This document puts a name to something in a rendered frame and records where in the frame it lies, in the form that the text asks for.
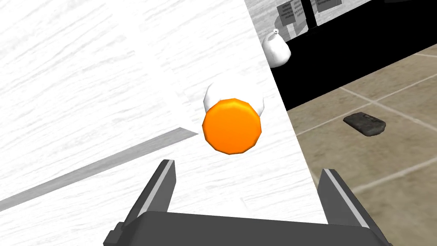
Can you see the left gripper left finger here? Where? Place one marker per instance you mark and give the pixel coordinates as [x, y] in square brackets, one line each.
[157, 191]

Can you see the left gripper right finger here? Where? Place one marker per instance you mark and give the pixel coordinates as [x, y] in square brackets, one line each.
[338, 201]

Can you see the dark flat remote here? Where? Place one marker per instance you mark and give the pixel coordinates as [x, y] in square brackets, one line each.
[364, 123]

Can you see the orange and white door knob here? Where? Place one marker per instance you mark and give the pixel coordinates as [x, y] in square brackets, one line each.
[232, 124]

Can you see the black counter with signs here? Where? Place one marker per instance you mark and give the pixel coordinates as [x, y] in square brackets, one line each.
[341, 48]

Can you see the white rounded kettle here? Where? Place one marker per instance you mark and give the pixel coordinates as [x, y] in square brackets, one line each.
[276, 50]

